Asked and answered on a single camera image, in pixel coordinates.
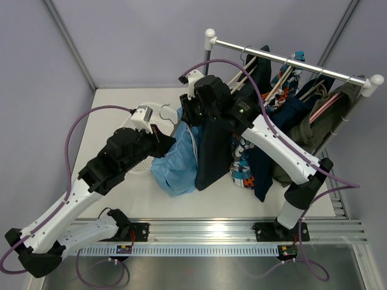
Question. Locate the grey hanger with navy shorts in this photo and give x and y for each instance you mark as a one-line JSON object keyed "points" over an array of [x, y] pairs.
{"points": [[316, 84]]}

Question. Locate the white slotted cable duct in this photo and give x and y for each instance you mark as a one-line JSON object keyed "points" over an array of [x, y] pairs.
{"points": [[142, 250]]}

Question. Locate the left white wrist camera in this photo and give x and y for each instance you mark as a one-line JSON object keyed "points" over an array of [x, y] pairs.
{"points": [[141, 119]]}

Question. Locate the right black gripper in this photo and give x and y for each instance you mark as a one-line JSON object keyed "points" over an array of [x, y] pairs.
{"points": [[187, 116]]}

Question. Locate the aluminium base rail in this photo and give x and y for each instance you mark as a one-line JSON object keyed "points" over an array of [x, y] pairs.
{"points": [[240, 231]]}

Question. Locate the silver white clothes rack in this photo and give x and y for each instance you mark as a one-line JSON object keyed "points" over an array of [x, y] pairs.
{"points": [[368, 86]]}

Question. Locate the patterned colourful shorts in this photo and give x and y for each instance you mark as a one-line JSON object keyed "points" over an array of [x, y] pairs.
{"points": [[251, 167]]}

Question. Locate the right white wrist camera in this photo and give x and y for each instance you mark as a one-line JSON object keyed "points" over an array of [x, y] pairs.
{"points": [[190, 79]]}

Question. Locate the olive green shorts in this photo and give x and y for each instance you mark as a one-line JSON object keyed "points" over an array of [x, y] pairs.
{"points": [[292, 117]]}

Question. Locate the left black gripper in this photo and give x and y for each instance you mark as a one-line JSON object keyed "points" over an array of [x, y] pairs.
{"points": [[162, 144]]}

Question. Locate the light blue shorts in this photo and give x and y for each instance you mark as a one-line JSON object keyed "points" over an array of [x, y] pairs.
{"points": [[176, 172]]}

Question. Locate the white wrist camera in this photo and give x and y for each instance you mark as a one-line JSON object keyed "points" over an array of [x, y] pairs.
{"points": [[190, 79], [141, 119]]}

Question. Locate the pink hanger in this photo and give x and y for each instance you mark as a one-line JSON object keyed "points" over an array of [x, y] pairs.
{"points": [[324, 105]]}

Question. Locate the beige wooden hanger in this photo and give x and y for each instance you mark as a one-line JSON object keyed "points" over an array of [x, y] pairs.
{"points": [[237, 81]]}

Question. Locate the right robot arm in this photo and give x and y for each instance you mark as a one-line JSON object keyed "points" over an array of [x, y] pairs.
{"points": [[240, 114]]}

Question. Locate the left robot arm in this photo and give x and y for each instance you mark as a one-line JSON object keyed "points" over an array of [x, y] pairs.
{"points": [[44, 244]]}

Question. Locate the navy blue shorts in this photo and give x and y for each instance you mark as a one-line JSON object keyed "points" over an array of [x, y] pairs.
{"points": [[298, 164]]}

